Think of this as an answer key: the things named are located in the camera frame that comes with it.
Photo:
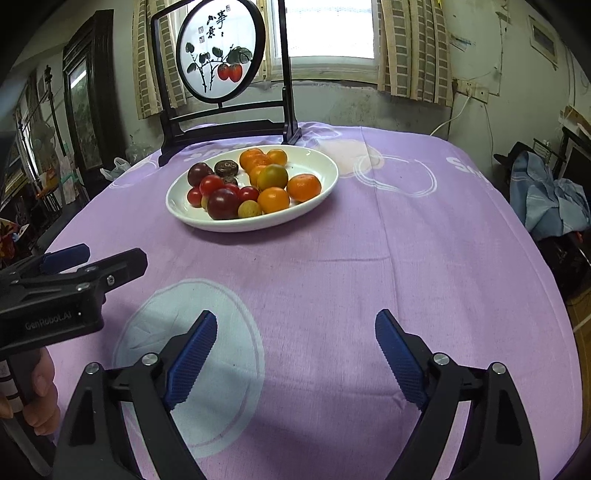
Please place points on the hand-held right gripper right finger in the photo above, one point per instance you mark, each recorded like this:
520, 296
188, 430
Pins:
399, 357

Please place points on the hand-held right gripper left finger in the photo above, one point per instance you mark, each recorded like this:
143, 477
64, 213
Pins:
194, 360

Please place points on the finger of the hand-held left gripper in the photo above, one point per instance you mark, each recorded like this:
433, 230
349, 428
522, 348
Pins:
64, 256
122, 267

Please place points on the red cherry tomato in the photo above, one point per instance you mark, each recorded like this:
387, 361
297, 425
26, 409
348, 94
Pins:
211, 183
194, 196
249, 193
232, 188

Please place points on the yellow-green longan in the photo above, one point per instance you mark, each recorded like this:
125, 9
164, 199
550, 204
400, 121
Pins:
250, 209
204, 202

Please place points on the dark red plum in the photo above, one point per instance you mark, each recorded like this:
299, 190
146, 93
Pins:
223, 203

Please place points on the large dark red tomato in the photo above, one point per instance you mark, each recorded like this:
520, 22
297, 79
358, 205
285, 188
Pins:
199, 173

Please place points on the dark brown water chestnut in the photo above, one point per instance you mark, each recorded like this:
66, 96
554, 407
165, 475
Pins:
226, 168

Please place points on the textured orange mandarin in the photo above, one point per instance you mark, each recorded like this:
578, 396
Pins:
251, 159
254, 175
304, 187

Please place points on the large yellow-orange kumquat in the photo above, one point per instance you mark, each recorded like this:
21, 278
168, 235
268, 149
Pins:
273, 200

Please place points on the green-orange tomato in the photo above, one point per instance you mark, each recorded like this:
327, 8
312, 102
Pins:
272, 177

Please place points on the smooth orange kumquat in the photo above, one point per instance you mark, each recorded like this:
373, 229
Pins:
277, 157

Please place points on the white oval plate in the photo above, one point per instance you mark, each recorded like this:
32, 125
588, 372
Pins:
314, 161

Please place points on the person's left hand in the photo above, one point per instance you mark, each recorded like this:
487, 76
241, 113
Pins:
46, 387

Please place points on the purple tablecloth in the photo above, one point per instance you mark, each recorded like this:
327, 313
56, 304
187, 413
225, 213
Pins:
346, 277

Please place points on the white plastic bag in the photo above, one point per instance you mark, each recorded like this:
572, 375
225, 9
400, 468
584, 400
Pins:
115, 167

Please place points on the floor fan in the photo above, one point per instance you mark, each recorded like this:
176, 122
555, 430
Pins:
44, 136

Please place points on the dark wooden cabinet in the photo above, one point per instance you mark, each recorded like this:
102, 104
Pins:
104, 83

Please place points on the checked beige curtain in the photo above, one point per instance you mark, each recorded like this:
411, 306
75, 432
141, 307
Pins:
415, 50
147, 69

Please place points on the blue cloth pile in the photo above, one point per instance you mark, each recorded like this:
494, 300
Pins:
545, 198

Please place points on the dark cloth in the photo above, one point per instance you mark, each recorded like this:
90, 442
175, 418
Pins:
508, 157

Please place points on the painted round screen black stand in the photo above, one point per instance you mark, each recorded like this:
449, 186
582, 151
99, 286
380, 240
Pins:
217, 46

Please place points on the black monitor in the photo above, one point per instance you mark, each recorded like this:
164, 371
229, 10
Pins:
579, 161

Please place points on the window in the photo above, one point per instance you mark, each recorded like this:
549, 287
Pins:
332, 32

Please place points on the white wall socket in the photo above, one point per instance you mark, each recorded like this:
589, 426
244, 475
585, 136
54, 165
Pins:
473, 91

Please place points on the wall vent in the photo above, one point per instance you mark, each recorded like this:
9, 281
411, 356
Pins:
542, 41

